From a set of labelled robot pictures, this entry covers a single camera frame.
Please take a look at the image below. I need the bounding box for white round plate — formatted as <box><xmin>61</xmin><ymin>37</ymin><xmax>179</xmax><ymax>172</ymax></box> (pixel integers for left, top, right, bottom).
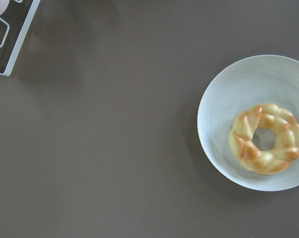
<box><xmin>197</xmin><ymin>55</ymin><xmax>299</xmax><ymax>191</ymax></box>

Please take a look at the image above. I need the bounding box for glazed twisted ring donut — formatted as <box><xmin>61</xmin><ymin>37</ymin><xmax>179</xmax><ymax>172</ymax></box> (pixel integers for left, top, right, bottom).
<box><xmin>229</xmin><ymin>103</ymin><xmax>299</xmax><ymax>175</ymax></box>

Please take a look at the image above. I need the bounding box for white wire rack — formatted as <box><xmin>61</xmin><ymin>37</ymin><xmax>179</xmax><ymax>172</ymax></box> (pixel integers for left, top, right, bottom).
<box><xmin>0</xmin><ymin>0</ymin><xmax>40</xmax><ymax>76</ymax></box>

